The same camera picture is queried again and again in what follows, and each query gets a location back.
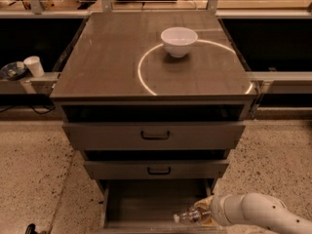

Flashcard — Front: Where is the middle drawer with handle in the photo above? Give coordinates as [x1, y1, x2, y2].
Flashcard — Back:
[84, 160, 228, 179]

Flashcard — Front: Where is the brown drawer cabinet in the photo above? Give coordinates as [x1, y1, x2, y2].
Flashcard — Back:
[49, 10, 258, 234]

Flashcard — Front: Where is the top drawer with handle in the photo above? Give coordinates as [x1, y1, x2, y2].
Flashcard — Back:
[63, 122, 245, 150]

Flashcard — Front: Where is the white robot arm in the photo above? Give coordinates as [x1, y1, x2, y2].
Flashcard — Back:
[194, 193, 312, 234]

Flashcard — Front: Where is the clear plastic water bottle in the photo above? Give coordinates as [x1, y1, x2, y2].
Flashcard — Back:
[174, 207, 211, 225]

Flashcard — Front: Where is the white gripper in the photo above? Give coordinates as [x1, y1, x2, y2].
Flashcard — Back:
[194, 195, 236, 228]

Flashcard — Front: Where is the open bottom drawer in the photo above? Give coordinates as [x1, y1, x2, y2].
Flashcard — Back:
[99, 179, 227, 234]

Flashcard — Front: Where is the dark object at bottom edge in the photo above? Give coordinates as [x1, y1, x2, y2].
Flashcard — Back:
[24, 223, 39, 234]

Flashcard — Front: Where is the dark blue plate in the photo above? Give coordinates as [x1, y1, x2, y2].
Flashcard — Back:
[0, 61, 27, 81]

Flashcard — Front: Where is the drawer with handle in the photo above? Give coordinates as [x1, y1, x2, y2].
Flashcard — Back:
[63, 122, 245, 150]
[84, 160, 228, 179]

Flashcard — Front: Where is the white paper cup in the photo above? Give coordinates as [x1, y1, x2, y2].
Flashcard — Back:
[23, 56, 44, 77]

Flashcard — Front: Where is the black floor cable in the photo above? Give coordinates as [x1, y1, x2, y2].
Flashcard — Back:
[0, 103, 57, 115]

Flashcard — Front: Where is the white ceramic bowl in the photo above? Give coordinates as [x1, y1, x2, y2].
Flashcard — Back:
[161, 27, 198, 58]

